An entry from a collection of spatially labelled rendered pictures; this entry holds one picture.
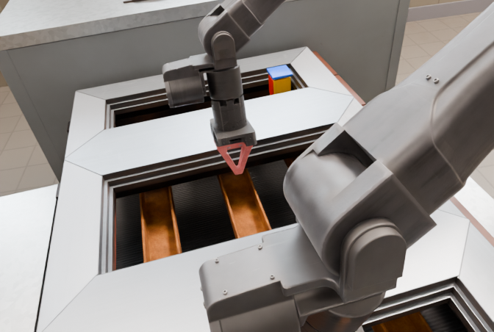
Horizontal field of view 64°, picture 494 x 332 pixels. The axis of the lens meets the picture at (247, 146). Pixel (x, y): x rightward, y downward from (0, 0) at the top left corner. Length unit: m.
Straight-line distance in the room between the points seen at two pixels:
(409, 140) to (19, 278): 0.87
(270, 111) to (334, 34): 0.49
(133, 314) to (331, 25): 1.07
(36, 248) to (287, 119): 0.65
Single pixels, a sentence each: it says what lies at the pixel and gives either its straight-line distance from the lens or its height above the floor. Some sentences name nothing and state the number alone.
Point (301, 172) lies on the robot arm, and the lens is 0.26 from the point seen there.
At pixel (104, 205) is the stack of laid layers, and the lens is 0.89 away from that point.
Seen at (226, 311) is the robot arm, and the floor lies 1.20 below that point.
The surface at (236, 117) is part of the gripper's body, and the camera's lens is 0.67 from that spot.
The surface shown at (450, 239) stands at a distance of 0.78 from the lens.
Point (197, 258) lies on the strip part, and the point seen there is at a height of 0.86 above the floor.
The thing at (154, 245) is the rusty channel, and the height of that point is 0.68.
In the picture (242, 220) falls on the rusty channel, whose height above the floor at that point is 0.68.
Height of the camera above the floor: 1.44
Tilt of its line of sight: 39 degrees down
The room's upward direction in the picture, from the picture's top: 6 degrees counter-clockwise
